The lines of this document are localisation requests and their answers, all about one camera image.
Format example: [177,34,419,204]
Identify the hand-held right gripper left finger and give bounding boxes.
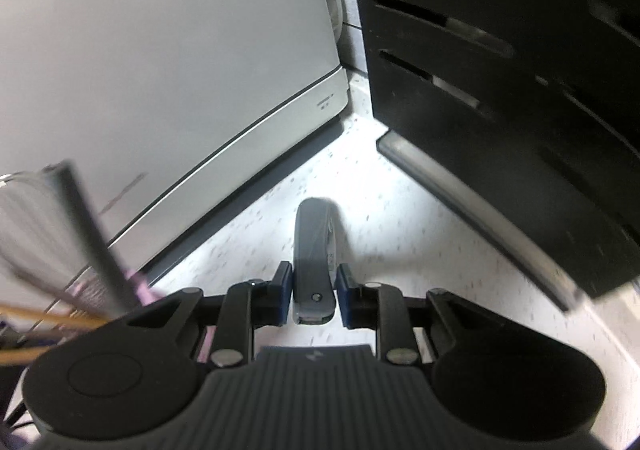
[126,260,294,367]

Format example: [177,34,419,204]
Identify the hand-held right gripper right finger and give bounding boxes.
[333,263,506,367]

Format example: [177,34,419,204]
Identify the black-handled utensil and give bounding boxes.
[54,161,137,322]

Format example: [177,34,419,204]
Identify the wooden chopstick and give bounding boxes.
[0,301,107,331]
[0,342,71,367]

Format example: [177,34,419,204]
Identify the metal wire whisk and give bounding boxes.
[0,170,101,307]

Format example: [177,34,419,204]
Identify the black knife block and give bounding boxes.
[345,0,640,314]

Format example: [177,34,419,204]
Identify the white countertop appliance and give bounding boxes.
[0,0,350,292]

